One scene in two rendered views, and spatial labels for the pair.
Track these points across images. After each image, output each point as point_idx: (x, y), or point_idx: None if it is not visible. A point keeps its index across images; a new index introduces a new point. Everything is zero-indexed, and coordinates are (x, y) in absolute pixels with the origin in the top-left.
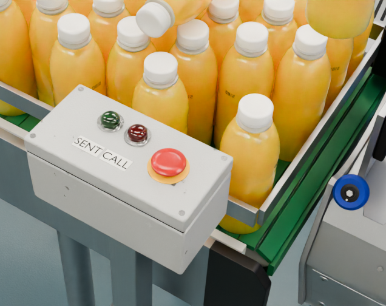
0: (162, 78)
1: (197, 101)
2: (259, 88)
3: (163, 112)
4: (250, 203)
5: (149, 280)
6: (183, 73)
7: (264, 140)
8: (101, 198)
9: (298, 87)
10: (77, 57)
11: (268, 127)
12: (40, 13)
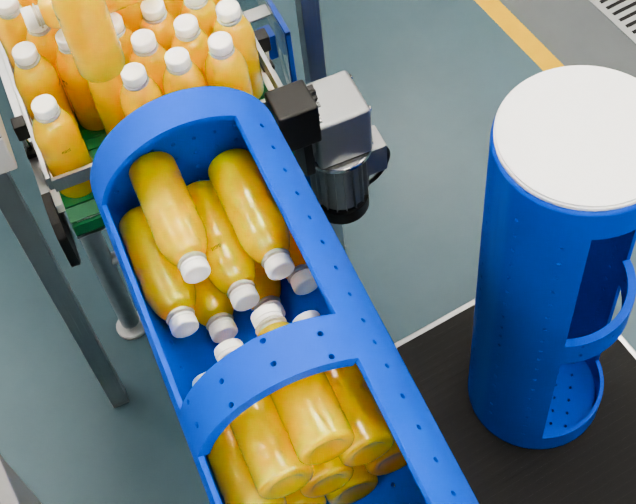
0: (17, 60)
1: (72, 88)
2: (101, 96)
3: (21, 84)
4: (54, 172)
5: (15, 200)
6: (58, 63)
7: (45, 129)
8: None
9: (122, 106)
10: (4, 25)
11: (48, 121)
12: None
